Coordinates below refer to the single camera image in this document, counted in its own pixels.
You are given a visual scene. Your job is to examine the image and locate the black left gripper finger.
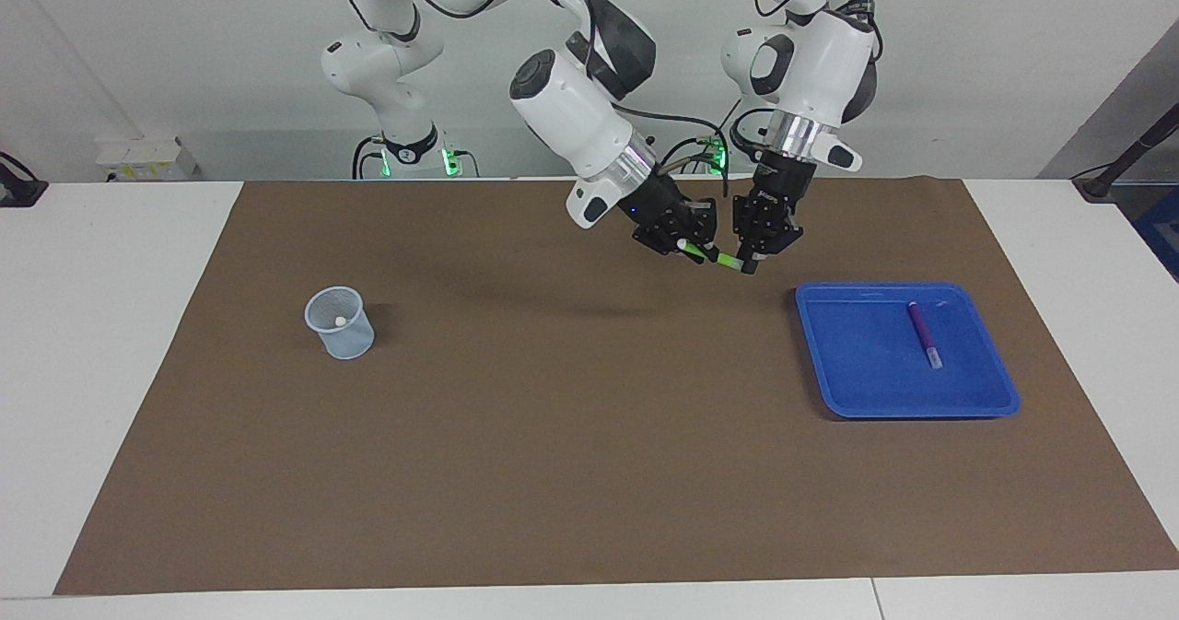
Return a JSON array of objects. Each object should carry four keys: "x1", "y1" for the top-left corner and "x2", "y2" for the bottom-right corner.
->
[
  {"x1": 731, "y1": 194, "x2": 761, "y2": 275},
  {"x1": 757, "y1": 219, "x2": 805, "y2": 257}
]

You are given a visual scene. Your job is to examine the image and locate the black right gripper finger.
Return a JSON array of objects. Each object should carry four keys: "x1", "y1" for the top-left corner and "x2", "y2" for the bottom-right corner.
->
[
  {"x1": 634, "y1": 228, "x2": 706, "y2": 264},
  {"x1": 686, "y1": 199, "x2": 719, "y2": 251}
]

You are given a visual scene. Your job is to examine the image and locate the green highlighter pen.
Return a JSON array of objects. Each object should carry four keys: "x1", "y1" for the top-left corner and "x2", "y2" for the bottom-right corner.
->
[{"x1": 677, "y1": 240, "x2": 745, "y2": 272}]

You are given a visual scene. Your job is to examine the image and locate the purple highlighter pen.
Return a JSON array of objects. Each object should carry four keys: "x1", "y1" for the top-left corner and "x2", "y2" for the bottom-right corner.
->
[{"x1": 907, "y1": 301, "x2": 944, "y2": 369}]

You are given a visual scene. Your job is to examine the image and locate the brown table mat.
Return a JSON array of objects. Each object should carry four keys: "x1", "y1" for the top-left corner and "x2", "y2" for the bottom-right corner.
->
[{"x1": 53, "y1": 176, "x2": 1179, "y2": 596}]

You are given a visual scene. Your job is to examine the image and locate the blue plastic tray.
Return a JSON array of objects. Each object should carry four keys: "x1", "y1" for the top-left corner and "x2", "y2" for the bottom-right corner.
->
[{"x1": 795, "y1": 281, "x2": 1021, "y2": 419}]

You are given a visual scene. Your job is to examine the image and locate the translucent plastic cup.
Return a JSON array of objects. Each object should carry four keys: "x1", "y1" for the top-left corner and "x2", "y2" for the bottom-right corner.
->
[{"x1": 304, "y1": 286, "x2": 376, "y2": 360}]

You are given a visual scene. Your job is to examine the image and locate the black tripod pole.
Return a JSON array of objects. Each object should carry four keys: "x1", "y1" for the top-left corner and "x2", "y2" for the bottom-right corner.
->
[{"x1": 1071, "y1": 104, "x2": 1179, "y2": 203}]

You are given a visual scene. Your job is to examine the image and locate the blue crate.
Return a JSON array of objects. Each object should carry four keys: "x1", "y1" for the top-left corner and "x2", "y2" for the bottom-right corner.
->
[{"x1": 1131, "y1": 187, "x2": 1179, "y2": 282}]

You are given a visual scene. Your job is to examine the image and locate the black left base cables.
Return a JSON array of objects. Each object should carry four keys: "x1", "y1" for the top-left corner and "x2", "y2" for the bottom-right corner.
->
[{"x1": 656, "y1": 136, "x2": 729, "y2": 176}]

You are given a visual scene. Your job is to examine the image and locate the black base cables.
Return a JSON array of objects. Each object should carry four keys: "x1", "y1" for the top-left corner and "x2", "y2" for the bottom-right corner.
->
[
  {"x1": 353, "y1": 136, "x2": 388, "y2": 180},
  {"x1": 656, "y1": 136, "x2": 729, "y2": 176}
]

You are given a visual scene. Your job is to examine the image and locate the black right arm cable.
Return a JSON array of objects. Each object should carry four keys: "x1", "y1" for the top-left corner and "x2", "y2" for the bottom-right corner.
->
[{"x1": 336, "y1": 0, "x2": 730, "y2": 199}]

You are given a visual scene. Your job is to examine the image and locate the black right base cables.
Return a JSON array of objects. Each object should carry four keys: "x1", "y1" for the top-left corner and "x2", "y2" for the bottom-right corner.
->
[{"x1": 353, "y1": 136, "x2": 388, "y2": 180}]

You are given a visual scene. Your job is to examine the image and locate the black clamp mount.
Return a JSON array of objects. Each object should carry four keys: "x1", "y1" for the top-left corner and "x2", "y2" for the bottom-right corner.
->
[{"x1": 0, "y1": 151, "x2": 49, "y2": 208}]

